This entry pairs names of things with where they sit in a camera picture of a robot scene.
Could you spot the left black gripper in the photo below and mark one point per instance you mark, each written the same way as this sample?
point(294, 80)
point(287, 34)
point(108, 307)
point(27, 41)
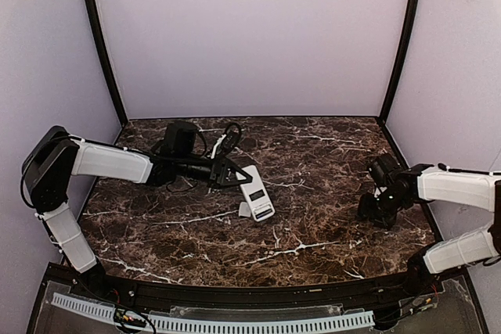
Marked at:
point(216, 172)

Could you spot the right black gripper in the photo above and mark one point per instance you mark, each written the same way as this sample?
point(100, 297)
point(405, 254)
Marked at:
point(370, 210)

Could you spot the white battery cover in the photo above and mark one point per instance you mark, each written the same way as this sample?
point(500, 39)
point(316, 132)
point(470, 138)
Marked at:
point(244, 210)

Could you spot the white remote control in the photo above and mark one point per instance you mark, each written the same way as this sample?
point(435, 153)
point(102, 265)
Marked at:
point(255, 193)

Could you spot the blue battery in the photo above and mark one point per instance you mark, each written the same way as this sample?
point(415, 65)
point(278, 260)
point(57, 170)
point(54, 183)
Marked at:
point(264, 214)

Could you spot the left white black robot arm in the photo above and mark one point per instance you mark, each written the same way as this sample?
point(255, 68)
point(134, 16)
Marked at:
point(46, 174)

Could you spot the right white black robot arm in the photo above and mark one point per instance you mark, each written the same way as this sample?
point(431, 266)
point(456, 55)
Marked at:
point(398, 188)

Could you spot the green circuit board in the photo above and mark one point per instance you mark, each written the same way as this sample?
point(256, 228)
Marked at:
point(128, 319)

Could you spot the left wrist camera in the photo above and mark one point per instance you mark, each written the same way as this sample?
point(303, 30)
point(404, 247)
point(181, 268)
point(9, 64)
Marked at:
point(227, 142)

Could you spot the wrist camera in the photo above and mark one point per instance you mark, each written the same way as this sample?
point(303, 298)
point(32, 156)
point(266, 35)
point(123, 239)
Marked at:
point(227, 142)
point(384, 169)

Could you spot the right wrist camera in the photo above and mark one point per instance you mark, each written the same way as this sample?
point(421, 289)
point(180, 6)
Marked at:
point(384, 169)

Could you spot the white slotted cable duct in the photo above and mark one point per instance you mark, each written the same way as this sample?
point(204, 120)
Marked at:
point(323, 319)

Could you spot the right black frame post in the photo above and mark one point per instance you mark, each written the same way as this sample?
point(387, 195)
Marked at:
point(402, 49)

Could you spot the black frame post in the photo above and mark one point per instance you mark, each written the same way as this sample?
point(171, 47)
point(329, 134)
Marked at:
point(402, 49)
point(104, 61)

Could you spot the black front rail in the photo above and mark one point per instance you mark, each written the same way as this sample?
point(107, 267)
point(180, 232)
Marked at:
point(372, 291)

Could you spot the left black frame post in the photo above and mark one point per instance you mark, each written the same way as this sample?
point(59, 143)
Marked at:
point(104, 61)

